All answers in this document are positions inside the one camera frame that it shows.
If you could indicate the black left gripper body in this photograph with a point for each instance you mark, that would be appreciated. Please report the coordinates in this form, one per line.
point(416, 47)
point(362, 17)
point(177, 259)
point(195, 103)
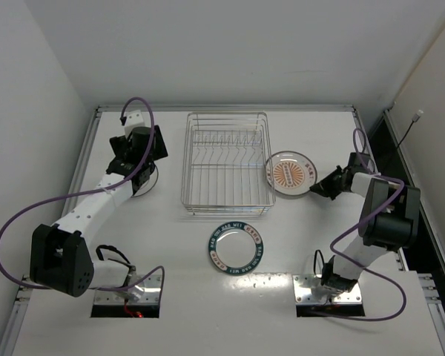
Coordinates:
point(142, 175)

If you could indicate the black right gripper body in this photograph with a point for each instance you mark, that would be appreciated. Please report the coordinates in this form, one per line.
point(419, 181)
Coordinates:
point(334, 180)

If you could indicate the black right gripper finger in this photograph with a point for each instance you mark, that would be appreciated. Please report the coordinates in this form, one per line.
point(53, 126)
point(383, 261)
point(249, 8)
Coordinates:
point(319, 190)
point(328, 179)

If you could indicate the orange sunburst pattern plate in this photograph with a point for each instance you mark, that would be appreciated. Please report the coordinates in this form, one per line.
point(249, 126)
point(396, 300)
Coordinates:
point(290, 174)

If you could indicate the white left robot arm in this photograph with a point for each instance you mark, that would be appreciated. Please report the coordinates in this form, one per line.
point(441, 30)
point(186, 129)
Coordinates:
point(60, 256)

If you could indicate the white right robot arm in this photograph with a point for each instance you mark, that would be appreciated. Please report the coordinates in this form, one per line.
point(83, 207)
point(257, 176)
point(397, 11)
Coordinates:
point(388, 221)

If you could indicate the thin green line plate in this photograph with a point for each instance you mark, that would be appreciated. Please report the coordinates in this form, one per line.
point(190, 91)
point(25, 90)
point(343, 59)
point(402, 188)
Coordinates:
point(149, 184)

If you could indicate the green rimmed white plate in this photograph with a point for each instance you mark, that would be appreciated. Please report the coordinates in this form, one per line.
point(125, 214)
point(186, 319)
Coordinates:
point(235, 248)

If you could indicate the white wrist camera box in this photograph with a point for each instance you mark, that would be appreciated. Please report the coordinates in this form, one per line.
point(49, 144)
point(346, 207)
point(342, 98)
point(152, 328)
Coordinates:
point(133, 119)

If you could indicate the metal wire dish rack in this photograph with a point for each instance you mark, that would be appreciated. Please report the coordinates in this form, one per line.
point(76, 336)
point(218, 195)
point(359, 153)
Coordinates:
point(226, 164)

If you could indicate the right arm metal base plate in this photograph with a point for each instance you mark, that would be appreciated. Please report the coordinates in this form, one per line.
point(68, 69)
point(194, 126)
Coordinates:
point(309, 292)

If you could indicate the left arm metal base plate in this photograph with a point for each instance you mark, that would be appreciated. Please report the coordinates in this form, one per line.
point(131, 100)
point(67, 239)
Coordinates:
point(145, 293)

